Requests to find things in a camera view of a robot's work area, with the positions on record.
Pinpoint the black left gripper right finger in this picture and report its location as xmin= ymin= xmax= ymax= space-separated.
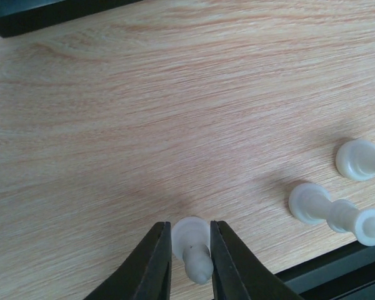
xmin=210 ymin=221 xmax=302 ymax=300

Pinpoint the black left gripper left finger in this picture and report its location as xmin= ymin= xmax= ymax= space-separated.
xmin=86 ymin=222 xmax=172 ymax=299

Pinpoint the white chess piece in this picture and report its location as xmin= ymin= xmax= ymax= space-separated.
xmin=335 ymin=139 xmax=375 ymax=181
xmin=288 ymin=182 xmax=375 ymax=246
xmin=171 ymin=216 xmax=214 ymax=284

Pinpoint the black and silver chessboard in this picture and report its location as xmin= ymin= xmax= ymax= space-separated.
xmin=0 ymin=0 xmax=135 ymax=38

